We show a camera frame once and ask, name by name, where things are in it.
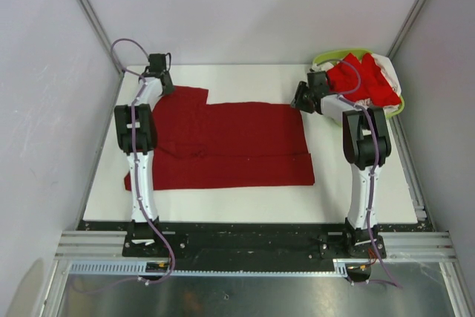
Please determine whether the dark red t-shirt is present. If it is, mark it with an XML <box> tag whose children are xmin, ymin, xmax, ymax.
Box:
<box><xmin>122</xmin><ymin>85</ymin><xmax>316</xmax><ymax>192</ymax></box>

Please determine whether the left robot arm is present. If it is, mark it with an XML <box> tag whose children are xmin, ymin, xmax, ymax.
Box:
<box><xmin>114</xmin><ymin>53</ymin><xmax>174</xmax><ymax>226</ymax></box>

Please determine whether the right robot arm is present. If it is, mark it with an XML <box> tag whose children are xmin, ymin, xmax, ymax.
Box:
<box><xmin>291</xmin><ymin>71</ymin><xmax>392</xmax><ymax>258</ymax></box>

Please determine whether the green plastic basket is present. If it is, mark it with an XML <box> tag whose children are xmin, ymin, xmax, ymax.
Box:
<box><xmin>312</xmin><ymin>48</ymin><xmax>406</xmax><ymax>127</ymax></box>

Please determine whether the bright red shirt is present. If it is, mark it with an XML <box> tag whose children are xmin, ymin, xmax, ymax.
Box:
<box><xmin>327</xmin><ymin>53</ymin><xmax>402</xmax><ymax>107</ymax></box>

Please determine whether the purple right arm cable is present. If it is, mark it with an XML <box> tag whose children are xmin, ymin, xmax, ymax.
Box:
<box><xmin>315</xmin><ymin>58</ymin><xmax>404</xmax><ymax>289</ymax></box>

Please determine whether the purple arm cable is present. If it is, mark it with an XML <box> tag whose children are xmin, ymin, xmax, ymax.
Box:
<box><xmin>110</xmin><ymin>38</ymin><xmax>177</xmax><ymax>288</ymax></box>
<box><xmin>315</xmin><ymin>58</ymin><xmax>404</xmax><ymax>289</ymax></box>

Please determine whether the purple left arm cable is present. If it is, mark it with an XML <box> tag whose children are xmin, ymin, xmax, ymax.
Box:
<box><xmin>110</xmin><ymin>38</ymin><xmax>177</xmax><ymax>288</ymax></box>

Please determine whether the left corner aluminium post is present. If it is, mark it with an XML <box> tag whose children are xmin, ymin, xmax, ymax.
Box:
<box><xmin>76</xmin><ymin>0</ymin><xmax>122</xmax><ymax>74</ymax></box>

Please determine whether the corner aluminium post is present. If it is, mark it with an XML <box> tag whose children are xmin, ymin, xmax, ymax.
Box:
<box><xmin>387</xmin><ymin>0</ymin><xmax>429</xmax><ymax>59</ymax></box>
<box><xmin>76</xmin><ymin>0</ymin><xmax>122</xmax><ymax>74</ymax></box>

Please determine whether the right corner aluminium post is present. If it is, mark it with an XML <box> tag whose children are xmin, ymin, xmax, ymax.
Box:
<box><xmin>387</xmin><ymin>0</ymin><xmax>429</xmax><ymax>59</ymax></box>

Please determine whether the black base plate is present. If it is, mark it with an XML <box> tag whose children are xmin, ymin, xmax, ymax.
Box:
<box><xmin>122</xmin><ymin>223</ymin><xmax>387</xmax><ymax>271</ymax></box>

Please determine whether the grey slotted cable duct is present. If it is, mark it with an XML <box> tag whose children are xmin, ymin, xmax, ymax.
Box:
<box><xmin>69</xmin><ymin>259</ymin><xmax>349</xmax><ymax>278</ymax></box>

